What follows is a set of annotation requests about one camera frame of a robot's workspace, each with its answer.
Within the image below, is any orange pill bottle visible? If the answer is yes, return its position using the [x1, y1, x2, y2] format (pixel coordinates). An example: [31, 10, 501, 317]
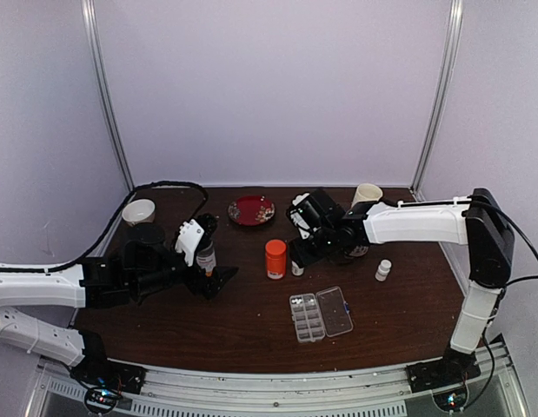
[265, 239, 287, 280]

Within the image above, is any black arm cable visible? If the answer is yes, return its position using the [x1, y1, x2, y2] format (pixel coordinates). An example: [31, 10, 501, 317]
[0, 180, 209, 275]
[468, 193, 538, 288]

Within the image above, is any cream ribbed mug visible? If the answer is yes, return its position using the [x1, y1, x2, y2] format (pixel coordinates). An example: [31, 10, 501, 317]
[350, 183, 383, 208]

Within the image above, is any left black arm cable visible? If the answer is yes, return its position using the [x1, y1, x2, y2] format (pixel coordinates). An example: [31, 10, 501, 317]
[0, 180, 209, 275]

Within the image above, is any small white bottle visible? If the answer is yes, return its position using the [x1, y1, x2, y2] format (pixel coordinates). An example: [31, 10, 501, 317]
[375, 259, 392, 281]
[291, 261, 304, 276]

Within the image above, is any red floral plate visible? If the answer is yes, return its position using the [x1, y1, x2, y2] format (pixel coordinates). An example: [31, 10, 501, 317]
[227, 195, 276, 227]

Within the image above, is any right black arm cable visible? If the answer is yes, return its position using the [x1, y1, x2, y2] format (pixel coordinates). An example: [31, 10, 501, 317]
[468, 193, 538, 288]

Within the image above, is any floral mug yellow inside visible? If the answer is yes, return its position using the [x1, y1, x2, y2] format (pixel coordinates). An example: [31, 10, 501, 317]
[348, 245, 369, 258]

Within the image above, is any grey lid vitamin bottle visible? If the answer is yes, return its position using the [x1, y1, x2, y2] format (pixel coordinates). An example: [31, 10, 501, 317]
[196, 241, 216, 277]

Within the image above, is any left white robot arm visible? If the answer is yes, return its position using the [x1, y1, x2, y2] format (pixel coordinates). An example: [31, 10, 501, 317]
[0, 221, 238, 386]

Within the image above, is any white ceramic rice bowl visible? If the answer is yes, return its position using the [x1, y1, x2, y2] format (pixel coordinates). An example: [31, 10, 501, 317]
[122, 199, 156, 227]

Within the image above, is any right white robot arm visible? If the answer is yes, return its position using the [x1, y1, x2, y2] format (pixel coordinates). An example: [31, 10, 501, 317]
[286, 189, 515, 384]

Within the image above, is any right aluminium frame post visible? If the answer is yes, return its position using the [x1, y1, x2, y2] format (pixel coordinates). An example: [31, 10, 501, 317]
[410, 0, 464, 200]

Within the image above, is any front aluminium rail base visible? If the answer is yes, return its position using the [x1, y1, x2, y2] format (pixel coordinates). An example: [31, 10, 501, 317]
[22, 341, 531, 416]

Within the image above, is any clear plastic pill organizer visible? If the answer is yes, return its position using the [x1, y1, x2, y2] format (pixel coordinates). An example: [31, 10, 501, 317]
[289, 286, 354, 343]

